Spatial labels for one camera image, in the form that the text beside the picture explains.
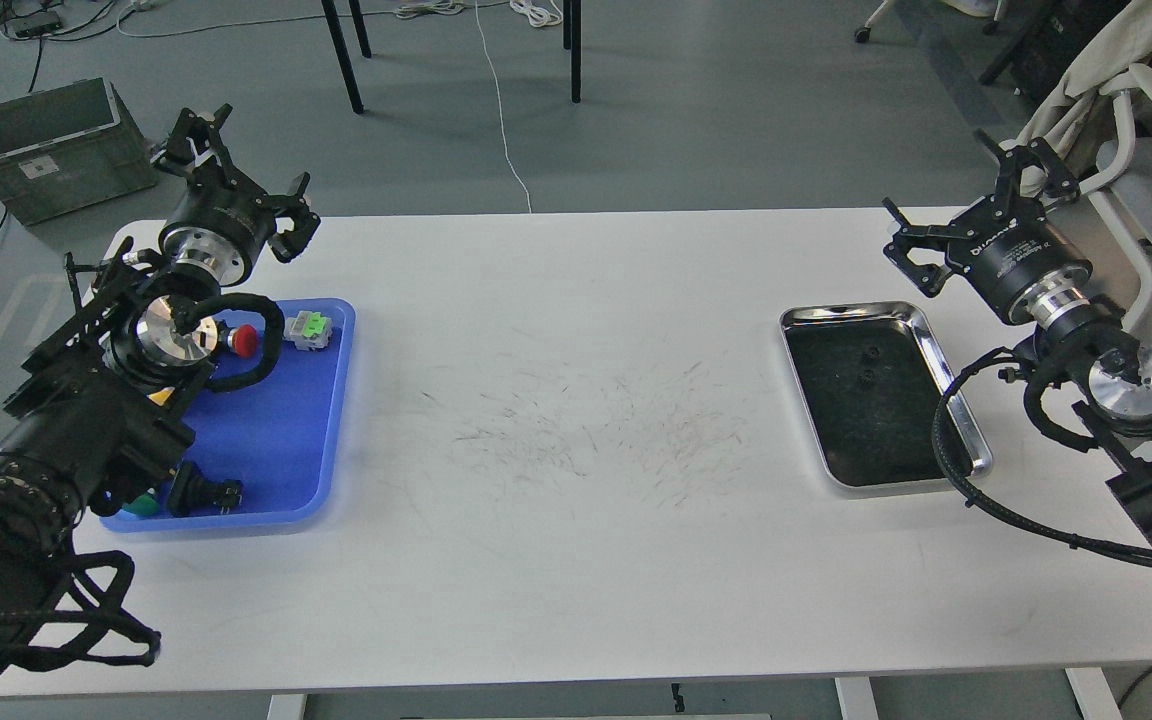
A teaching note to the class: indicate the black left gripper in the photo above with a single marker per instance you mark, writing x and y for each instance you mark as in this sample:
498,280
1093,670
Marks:
215,226

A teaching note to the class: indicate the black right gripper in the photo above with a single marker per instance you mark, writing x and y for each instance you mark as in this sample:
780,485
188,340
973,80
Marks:
1021,262

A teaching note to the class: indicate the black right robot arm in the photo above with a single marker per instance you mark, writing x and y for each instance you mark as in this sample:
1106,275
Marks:
1088,380

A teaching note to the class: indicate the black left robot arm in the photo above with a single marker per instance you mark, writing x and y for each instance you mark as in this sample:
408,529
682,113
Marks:
100,419

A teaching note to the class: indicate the grey green connector part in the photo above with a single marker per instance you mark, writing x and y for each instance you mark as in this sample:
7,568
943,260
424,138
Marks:
309,330

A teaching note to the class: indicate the silver metal tray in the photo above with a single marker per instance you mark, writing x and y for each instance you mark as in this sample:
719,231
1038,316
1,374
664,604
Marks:
876,440

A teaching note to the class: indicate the grey plastic crate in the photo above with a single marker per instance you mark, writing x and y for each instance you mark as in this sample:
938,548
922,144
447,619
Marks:
68,148

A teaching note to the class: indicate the white office chair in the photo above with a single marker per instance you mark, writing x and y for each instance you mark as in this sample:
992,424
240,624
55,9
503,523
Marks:
1120,188

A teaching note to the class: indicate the blue plastic tray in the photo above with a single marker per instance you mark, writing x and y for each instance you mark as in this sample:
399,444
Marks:
278,438

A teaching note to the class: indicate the beige jacket on chair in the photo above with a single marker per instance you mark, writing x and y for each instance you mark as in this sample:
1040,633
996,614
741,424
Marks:
1063,115

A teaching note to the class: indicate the black table legs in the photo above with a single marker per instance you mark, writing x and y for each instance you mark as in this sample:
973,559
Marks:
445,44

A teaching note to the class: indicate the red push button switch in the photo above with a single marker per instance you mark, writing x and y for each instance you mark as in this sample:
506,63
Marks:
241,340

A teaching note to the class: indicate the yellow push button switch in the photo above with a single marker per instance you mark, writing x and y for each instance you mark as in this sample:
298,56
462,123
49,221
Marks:
162,397

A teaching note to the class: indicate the black push button switch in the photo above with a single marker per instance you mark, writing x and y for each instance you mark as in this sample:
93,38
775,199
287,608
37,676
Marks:
192,492

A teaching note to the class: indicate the green push button switch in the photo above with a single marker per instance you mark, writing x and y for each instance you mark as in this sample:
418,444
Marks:
146,506

